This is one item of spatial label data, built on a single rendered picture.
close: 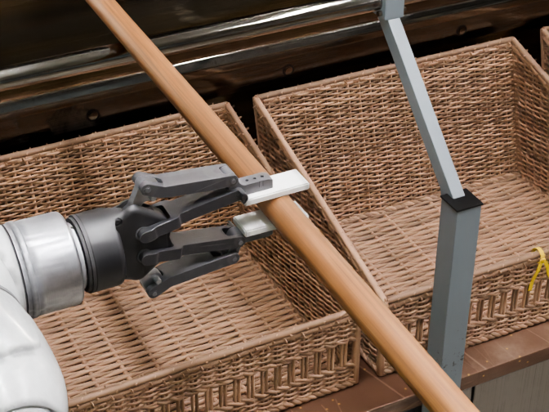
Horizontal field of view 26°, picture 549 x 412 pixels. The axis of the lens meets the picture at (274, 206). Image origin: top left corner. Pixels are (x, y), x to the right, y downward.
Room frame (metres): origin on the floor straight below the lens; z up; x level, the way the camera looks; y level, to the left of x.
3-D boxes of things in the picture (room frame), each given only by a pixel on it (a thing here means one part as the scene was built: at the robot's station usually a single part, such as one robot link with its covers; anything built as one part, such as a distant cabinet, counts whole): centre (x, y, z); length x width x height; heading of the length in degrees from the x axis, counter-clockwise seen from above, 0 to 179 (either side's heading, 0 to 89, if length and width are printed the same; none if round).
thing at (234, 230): (0.96, 0.03, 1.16); 0.05 x 0.01 x 0.03; 116
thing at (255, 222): (0.97, 0.00, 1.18); 0.07 x 0.03 x 0.01; 116
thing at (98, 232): (0.91, 0.14, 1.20); 0.09 x 0.07 x 0.08; 116
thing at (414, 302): (1.73, -0.31, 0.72); 0.56 x 0.49 x 0.28; 116
